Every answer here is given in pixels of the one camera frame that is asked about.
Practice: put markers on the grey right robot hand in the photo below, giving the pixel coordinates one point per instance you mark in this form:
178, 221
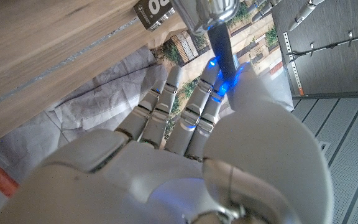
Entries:
166, 180

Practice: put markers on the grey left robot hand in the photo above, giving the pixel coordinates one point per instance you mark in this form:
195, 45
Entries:
306, 7

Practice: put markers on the black Nitro golf ball box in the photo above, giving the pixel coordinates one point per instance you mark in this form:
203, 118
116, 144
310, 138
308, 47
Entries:
152, 12

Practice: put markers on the printed fabric backdrop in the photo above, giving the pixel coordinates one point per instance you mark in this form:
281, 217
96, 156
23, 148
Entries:
89, 102

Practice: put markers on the thin black wall rail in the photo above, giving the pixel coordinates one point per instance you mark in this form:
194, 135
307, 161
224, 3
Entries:
331, 46

